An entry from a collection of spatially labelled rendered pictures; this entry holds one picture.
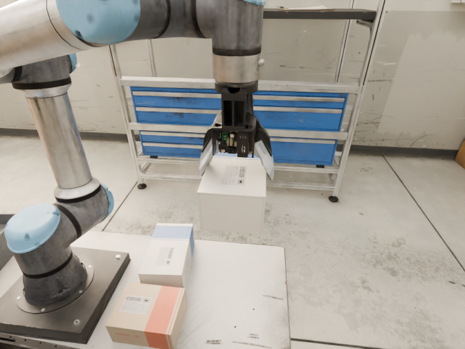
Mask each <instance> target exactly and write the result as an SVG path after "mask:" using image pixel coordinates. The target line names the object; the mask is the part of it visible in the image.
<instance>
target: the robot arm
mask: <svg viewBox="0 0 465 349"><path fill-rule="evenodd" d="M264 5H265V0H20V1H17V2H15V3H12V4H10V5H8V6H5V7H3V8H0V84H7V83H12V87H13V89H14V90H15V91H17V92H19V93H21V94H23V95H24V96H25V98H26V101H27V103H28V107H29V109H30V112H31V114H32V117H33V120H34V122H35V126H36V128H37V131H38V134H39V137H40V139H41V142H42V145H43V147H44V150H45V153H46V156H47V158H48V161H49V163H50V166H51V169H52V171H53V174H54V177H55V180H56V182H57V186H56V188H55V189H54V191H53V194H54V196H55V199H56V202H55V203H54V204H47V203H42V204H37V205H36V206H29V207H27V208H25V209H23V210H21V211H19V212H18V213H16V214H15V215H14V216H13V217H12V218H11V219H10V220H9V221H8V223H7V224H6V228H5V230H4V235H5V237H6V240H7V245H8V248H9V250H11V251H12V254H13V256H14V257H15V260H16V261H17V264H18V265H19V268H20V269H21V272H22V273H23V285H22V292H23V295H24V297H25V299H26V300H27V302H29V303H30V304H32V305H36V306H46V305H52V304H55V303H58V302H60V301H63V300H65V299H66V298H68V297H69V296H71V295H73V294H74V293H75V292H76V291H77V290H79V288H80V287H81V286H82V284H83V283H84V281H85V279H86V267H85V265H84V263H83V262H82V261H81V260H80V259H79V258H78V257H77V256H76V255H75V254H74V253H73V252H72V249H71V244H72V243H73V242H75V241H76V240H77V239H78V238H80V237H81V236H83V235H84V234H85V233H87V232H88V231H90V230H91V229H92V228H93V227H94V226H96V225H97V224H99V223H101V222H103V221H104V220H105V219H106V218H107V217H108V216H109V215H110V214H111V213H112V211H113V208H114V199H113V195H112V193H111V191H110V190H108V187H107V186H106V185H105V184H104V183H102V182H100V181H99V180H98V179H97V178H95V177H92V175H91V171H90V168H89V164H88V161H87V158H86V154H85V151H84V147H83V144H82V140H81V138H80V133H79V130H78V127H77V123H76V121H75V116H74V113H73V110H72V106H71V102H70V100H69V95H68V93H67V91H68V89H69V87H70V86H71V85H72V82H71V77H70V73H72V72H73V71H74V70H75V68H76V64H77V56H76V53H77V52H80V51H86V50H89V49H92V48H98V47H103V46H108V45H112V44H117V43H121V42H128V41H134V40H142V39H160V38H170V37H191V38H203V39H210V38H211V39H212V72H213V78H214V79H215V90H216V91H217V92H219V93H221V114H217V116H216V118H215V121H214V123H213V124H212V125H211V126H210V127H209V128H208V130H207V132H206V135H205V136H204V141H203V149H202V151H201V157H200V162H199V174H200V176H202V175H203V174H204V172H205V170H206V166H208V164H209V163H210V162H211V161H212V158H213V156H214V155H215V154H217V153H218V152H220V153H228V154H236V153H237V157H241V158H248V154H252V158H253V157H254V155H255V156H258V157H259V158H260V160H261V163H262V165H263V166H264V169H265V171H266V173H267V175H268V177H269V179H270V180H271V181H272V180H273V178H274V163H273V154H272V149H271V140H270V137H269V135H268V132H267V131H266V130H265V129H264V128H263V127H262V125H261V124H260V121H259V120H258V118H257V116H254V112H253V95H252V93H255V92H256V91H257V90H258V79H259V72H260V67H259V66H264V59H260V56H261V49H262V26H263V14H264Z"/></svg>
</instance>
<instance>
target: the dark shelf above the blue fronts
mask: <svg viewBox="0 0 465 349"><path fill-rule="evenodd" d="M332 9H333V10H279V9H277V8H264V14H263V19H361V20H364V21H369V22H372V23H374V20H375V17H376V10H367V9H353V8H332Z"/></svg>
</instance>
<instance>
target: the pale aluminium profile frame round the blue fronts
mask: <svg viewBox="0 0 465 349"><path fill-rule="evenodd" d="M387 5H388V0H379V2H378V5H377V9H376V17H375V20H374V23H373V26H372V31H371V34H370V39H369V42H368V45H367V51H366V54H365V59H364V63H363V68H362V71H361V76H360V79H359V83H358V85H359V90H358V93H356V96H355V99H354V104H353V105H346V108H345V110H351V111H352V113H351V116H350V119H349V125H348V128H347V132H330V131H313V130H298V129H267V128H265V130H266V131H267V132H268V135H269V136H283V137H298V138H328V139H342V140H345V141H344V145H343V150H342V152H337V151H336V152H335V156H334V165H335V167H333V166H332V165H326V166H324V165H296V164H283V163H274V170H287V171H299V172H322V173H328V175H329V178H330V181H331V184H318V183H307V182H294V181H271V180H266V186H268V187H279V188H301V189H312V190H332V196H329V201H331V202H338V198H337V196H338V191H339V189H340V184H341V181H342V178H343V173H344V170H345V165H346V162H347V157H348V154H349V149H350V146H351V143H352V139H353V135H354V130H355V127H356V123H357V120H358V115H359V111H360V108H361V104H362V101H363V96H364V93H365V88H366V85H367V80H368V77H369V74H370V69H371V66H372V61H373V59H374V54H375V50H376V45H377V43H378V40H379V35H380V31H381V27H382V24H383V19H384V16H385V11H386V8H387ZM351 25H352V19H346V22H345V28H344V32H343V39H342V43H341V47H340V53H339V57H338V63H337V67H336V74H335V78H334V82H340V77H341V73H342V69H343V62H344V59H345V53H346V49H347V43H348V39H349V33H350V29H351ZM145 41H146V46H147V54H148V59H149V67H150V72H151V77H155V78H157V76H156V67H155V61H154V53H153V48H152V39H146V40H145ZM107 49H108V53H109V58H110V62H111V68H112V71H113V76H114V80H115V83H116V88H117V92H118V98H119V101H120V107H121V110H122V116H123V119H124V123H125V129H126V132H127V138H128V141H129V146H130V150H131V155H132V159H133V162H134V168H135V171H136V177H137V180H138V185H137V188H138V189H144V188H146V187H147V185H146V184H143V182H144V179H160V180H171V181H192V182H201V180H202V178H203V176H194V175H183V174H161V173H149V172H146V171H147V169H148V168H149V167H150V166H151V164H152V163H168V164H180V165H199V162H200V159H185V158H172V157H159V156H143V150H142V147H141V148H140V149H139V151H138V150H137V147H136V145H141V142H140V141H136V140H135V137H134V131H133V129H136V130H151V131H168V132H196V133H206V132H207V130H208V128H209V127H210V126H205V125H176V124H159V123H132V122H131V117H130V114H129V108H128V104H127V102H133V101H132V98H126V94H125V88H124V86H121V84H120V79H121V78H122V75H121V71H120V65H119V61H118V56H117V52H116V46H115V44H112V45H108V46H107ZM117 79H118V83H117ZM118 84H119V86H118ZM362 87H363V91H362V93H361V89H362ZM339 156H340V159H339ZM142 162H145V163H144V164H143V166H142V167H141V166H140V165H141V163H142ZM335 174H336V175H335Z"/></svg>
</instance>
